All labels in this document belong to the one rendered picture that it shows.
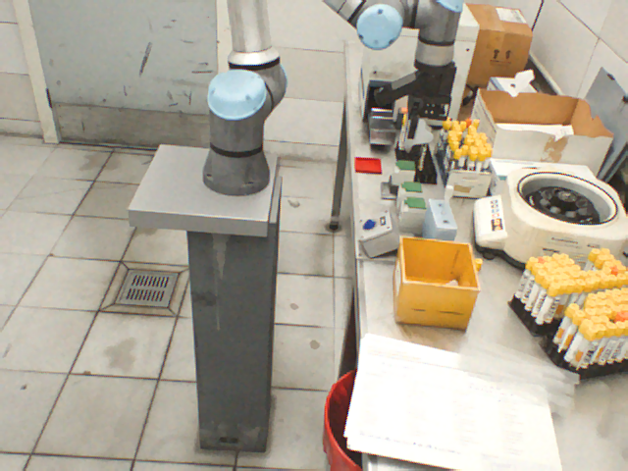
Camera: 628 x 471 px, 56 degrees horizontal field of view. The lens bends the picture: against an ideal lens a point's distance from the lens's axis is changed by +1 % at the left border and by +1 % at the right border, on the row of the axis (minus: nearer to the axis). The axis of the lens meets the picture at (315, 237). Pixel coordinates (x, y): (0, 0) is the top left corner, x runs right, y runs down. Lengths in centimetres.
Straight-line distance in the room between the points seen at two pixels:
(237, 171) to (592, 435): 81
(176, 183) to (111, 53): 191
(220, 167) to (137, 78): 196
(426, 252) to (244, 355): 65
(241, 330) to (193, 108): 187
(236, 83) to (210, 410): 96
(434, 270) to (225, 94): 54
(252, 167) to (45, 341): 128
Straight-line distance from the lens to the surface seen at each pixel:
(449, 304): 105
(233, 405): 175
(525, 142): 153
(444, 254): 114
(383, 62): 169
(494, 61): 214
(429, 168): 151
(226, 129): 123
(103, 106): 332
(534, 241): 124
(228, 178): 127
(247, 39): 132
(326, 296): 240
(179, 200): 127
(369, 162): 154
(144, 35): 311
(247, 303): 145
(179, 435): 198
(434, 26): 123
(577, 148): 158
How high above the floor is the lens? 162
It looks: 37 degrees down
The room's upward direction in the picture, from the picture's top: 6 degrees clockwise
